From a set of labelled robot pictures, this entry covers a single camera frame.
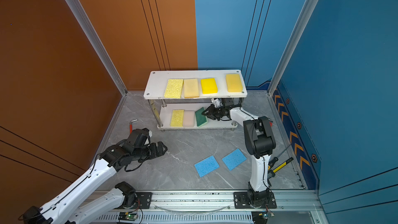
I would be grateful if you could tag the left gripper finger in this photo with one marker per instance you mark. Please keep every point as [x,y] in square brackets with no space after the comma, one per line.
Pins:
[161,147]
[156,155]

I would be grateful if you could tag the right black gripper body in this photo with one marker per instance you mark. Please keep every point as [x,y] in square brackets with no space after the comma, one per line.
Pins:
[219,112]

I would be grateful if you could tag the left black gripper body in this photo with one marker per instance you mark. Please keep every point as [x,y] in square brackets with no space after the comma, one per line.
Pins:
[151,150]

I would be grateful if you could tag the green scouring sponge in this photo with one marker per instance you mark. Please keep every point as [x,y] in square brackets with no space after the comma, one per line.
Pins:
[201,119]

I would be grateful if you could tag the beige foam sponge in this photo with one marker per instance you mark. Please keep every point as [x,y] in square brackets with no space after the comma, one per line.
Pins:
[188,119]

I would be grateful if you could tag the bright yellow foam sponge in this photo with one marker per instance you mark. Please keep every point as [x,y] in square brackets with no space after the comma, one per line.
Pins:
[209,86]

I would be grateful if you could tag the golden yellow sponge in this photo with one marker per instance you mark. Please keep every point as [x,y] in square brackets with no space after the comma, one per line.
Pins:
[234,84]

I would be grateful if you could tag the pale yellow orange-backed sponge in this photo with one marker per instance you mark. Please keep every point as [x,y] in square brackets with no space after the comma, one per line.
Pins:
[191,88]

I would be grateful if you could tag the light yellow cellulose sponge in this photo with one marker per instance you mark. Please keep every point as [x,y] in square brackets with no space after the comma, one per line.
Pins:
[173,89]

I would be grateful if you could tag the blue cellulose sponge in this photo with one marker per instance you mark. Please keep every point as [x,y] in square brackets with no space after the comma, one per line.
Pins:
[206,166]
[234,159]

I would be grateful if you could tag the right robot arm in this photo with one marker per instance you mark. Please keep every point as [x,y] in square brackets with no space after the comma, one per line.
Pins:
[259,142]

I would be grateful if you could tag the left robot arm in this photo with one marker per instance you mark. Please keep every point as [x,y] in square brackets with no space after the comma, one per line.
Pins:
[68,207]

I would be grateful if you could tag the white two-tier shelf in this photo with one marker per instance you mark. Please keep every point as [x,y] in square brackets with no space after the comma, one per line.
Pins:
[162,107]

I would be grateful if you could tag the left green circuit board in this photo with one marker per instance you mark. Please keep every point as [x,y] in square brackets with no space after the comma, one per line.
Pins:
[127,217]

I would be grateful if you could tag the green circuit board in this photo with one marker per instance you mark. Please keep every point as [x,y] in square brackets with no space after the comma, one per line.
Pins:
[261,217]
[127,217]

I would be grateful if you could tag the black yellow screwdriver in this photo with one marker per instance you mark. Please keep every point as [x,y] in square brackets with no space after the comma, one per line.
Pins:
[275,159]

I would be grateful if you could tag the yellow black caliper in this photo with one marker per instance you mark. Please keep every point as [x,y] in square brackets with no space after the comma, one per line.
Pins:
[271,173]

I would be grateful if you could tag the right green circuit board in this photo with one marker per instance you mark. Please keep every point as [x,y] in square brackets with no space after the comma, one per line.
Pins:
[261,217]

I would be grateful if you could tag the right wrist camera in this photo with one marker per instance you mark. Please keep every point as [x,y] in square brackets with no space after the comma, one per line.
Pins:
[216,102]

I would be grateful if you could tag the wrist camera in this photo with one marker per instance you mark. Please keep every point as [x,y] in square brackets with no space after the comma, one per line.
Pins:
[216,102]
[147,133]

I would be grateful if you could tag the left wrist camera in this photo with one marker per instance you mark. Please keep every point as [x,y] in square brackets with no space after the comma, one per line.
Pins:
[147,133]

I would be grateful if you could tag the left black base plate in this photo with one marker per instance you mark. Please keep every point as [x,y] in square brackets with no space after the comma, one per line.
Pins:
[143,199]

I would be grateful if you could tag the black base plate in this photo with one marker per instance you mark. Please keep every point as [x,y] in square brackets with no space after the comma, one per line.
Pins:
[143,199]
[246,200]

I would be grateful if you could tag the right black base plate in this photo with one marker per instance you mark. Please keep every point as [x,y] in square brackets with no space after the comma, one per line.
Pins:
[246,200]

